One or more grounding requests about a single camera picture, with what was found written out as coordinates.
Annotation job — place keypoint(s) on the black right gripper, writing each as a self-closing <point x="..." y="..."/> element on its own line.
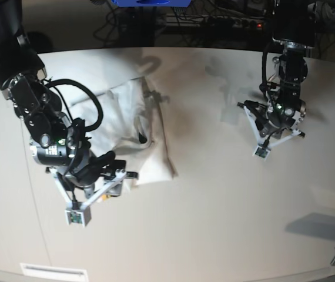
<point x="103" y="166"/>

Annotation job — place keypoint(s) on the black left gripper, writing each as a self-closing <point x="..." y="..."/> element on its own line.
<point x="274" y="124"/>

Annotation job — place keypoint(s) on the white printed T-shirt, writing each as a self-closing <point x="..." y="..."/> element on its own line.
<point x="133" y="128"/>

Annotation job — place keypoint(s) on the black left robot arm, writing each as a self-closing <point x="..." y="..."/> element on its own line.
<point x="294" y="29"/>

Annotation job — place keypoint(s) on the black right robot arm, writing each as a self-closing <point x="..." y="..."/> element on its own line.
<point x="59" y="141"/>

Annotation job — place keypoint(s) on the white paper label sheet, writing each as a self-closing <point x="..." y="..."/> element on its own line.
<point x="54" y="273"/>

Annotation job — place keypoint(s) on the blue box at top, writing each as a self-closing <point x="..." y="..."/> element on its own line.
<point x="156" y="3"/>

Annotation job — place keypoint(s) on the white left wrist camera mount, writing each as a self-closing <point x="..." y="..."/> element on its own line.
<point x="264" y="145"/>

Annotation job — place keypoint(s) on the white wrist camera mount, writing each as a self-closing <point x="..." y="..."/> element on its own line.
<point x="264" y="145"/>
<point x="78" y="212"/>

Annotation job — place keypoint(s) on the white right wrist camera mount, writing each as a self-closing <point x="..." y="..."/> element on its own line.
<point x="78" y="212"/>

